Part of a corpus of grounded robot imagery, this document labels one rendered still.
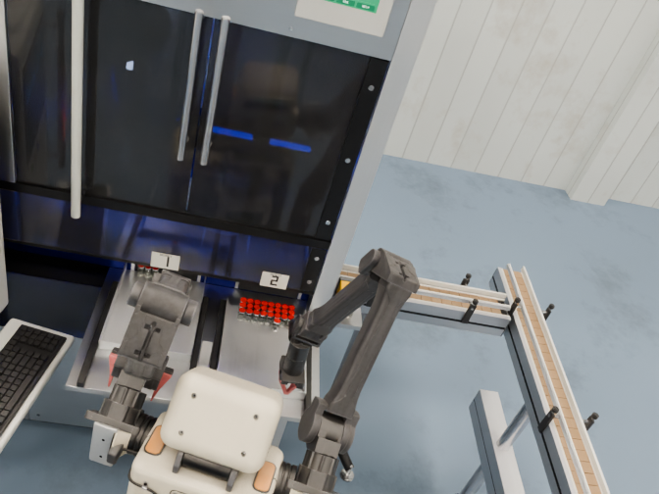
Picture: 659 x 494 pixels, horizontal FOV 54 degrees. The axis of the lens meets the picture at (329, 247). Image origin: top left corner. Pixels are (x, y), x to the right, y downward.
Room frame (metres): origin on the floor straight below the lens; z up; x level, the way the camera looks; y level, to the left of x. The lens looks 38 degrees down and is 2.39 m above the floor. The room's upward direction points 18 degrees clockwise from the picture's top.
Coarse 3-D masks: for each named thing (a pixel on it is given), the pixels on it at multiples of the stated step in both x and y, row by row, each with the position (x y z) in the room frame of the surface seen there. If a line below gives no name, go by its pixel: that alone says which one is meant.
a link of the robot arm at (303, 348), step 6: (294, 342) 1.21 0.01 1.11; (300, 342) 1.21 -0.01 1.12; (288, 348) 1.21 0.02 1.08; (294, 348) 1.19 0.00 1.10; (300, 348) 1.19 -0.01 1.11; (306, 348) 1.20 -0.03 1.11; (288, 354) 1.20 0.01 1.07; (294, 354) 1.19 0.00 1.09; (300, 354) 1.19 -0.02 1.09; (306, 354) 1.20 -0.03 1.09; (294, 360) 1.19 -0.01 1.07; (300, 360) 1.19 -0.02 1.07
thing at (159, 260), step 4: (152, 252) 1.43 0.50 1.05; (156, 252) 1.44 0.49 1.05; (152, 256) 1.44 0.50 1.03; (156, 256) 1.44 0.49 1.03; (160, 256) 1.44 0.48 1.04; (164, 256) 1.44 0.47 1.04; (168, 256) 1.45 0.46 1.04; (172, 256) 1.45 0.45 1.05; (176, 256) 1.45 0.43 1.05; (152, 260) 1.44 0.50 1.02; (156, 260) 1.44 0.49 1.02; (160, 260) 1.44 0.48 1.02; (164, 260) 1.44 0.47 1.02; (172, 260) 1.45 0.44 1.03; (176, 260) 1.45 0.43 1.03; (152, 264) 1.44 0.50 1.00; (156, 264) 1.44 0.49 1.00; (160, 264) 1.44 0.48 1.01; (164, 264) 1.44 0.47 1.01; (172, 264) 1.45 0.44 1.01; (176, 264) 1.45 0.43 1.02; (164, 268) 1.44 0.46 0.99; (168, 268) 1.45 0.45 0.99; (172, 268) 1.45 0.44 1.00; (176, 268) 1.45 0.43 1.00
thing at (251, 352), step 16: (224, 320) 1.41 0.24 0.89; (224, 336) 1.35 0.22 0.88; (240, 336) 1.37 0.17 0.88; (256, 336) 1.40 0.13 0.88; (272, 336) 1.42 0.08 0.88; (224, 352) 1.29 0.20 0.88; (240, 352) 1.31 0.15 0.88; (256, 352) 1.33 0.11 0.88; (272, 352) 1.35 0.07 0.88; (224, 368) 1.24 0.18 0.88; (240, 368) 1.26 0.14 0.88; (256, 368) 1.28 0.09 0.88; (272, 368) 1.30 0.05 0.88; (304, 368) 1.31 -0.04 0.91; (272, 384) 1.24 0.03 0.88; (288, 384) 1.25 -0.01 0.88; (304, 384) 1.25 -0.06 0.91
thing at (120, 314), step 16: (128, 272) 1.48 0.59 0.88; (128, 288) 1.42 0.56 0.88; (192, 288) 1.51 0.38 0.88; (112, 304) 1.31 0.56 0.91; (112, 320) 1.28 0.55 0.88; (128, 320) 1.30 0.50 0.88; (192, 320) 1.38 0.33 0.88; (112, 336) 1.22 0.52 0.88; (176, 336) 1.29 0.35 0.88; (192, 336) 1.31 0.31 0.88; (176, 352) 1.21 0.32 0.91
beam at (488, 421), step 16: (480, 400) 1.77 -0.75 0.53; (496, 400) 1.78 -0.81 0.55; (480, 416) 1.72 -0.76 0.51; (496, 416) 1.70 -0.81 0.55; (480, 432) 1.66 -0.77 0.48; (496, 432) 1.62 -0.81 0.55; (480, 448) 1.61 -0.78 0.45; (496, 448) 1.55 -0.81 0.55; (512, 448) 1.58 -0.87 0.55; (496, 464) 1.49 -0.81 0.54; (512, 464) 1.51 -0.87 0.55; (496, 480) 1.44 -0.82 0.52; (512, 480) 1.44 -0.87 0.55
